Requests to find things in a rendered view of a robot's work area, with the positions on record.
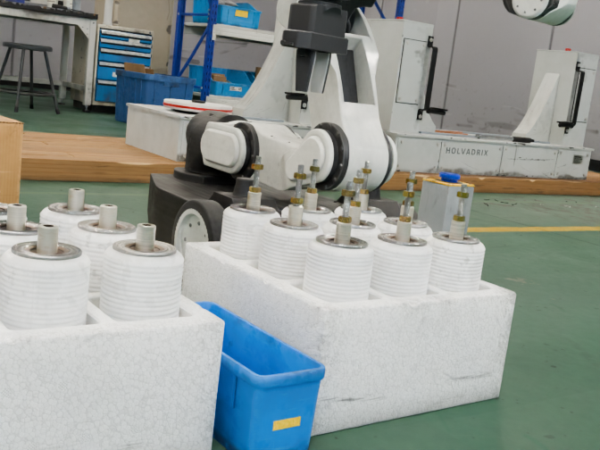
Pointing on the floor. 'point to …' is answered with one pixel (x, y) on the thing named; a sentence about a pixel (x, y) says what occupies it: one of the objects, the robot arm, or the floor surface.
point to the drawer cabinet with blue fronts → (108, 62)
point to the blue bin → (262, 388)
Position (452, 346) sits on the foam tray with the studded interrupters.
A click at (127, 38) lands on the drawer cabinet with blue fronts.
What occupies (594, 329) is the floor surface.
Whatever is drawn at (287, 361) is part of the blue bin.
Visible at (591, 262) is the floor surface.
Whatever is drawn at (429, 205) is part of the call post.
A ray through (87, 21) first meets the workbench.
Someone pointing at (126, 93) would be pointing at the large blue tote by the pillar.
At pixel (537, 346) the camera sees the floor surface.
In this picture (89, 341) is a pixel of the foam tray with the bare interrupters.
